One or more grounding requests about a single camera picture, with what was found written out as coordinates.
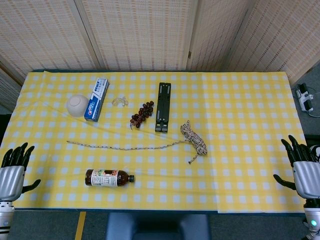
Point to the yellow floor tape strip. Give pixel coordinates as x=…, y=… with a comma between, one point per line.
x=80, y=226

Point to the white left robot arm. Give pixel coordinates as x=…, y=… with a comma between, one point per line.
x=5, y=217

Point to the beige overturned bowl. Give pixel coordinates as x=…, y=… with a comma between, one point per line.
x=77, y=105

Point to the yellow white checked tablecloth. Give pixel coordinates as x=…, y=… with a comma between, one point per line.
x=237, y=112

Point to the white power strip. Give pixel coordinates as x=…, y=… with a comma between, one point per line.
x=304, y=98

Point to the clear plastic piece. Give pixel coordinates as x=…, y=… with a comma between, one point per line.
x=120, y=102

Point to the black and white sneaker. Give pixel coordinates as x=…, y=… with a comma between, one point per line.
x=316, y=150

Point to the dark red grape bunch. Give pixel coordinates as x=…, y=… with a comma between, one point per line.
x=142, y=112

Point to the black and silver right hand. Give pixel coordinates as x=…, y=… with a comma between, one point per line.
x=307, y=177

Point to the blue white toothpaste box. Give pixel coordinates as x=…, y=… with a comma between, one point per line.
x=96, y=100

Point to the black and silver left hand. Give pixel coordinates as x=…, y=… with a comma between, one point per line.
x=10, y=180

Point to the woven bamboo screen panel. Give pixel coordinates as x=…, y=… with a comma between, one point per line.
x=42, y=32
x=215, y=35
x=140, y=32
x=282, y=37

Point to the blue padded seat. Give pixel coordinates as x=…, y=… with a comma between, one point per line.
x=157, y=227

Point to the black folding stand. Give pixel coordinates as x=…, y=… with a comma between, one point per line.
x=163, y=105

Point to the brown plastic drink bottle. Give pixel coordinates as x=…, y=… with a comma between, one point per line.
x=102, y=178

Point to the brass screen hinge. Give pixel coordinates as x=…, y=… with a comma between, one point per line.
x=189, y=54

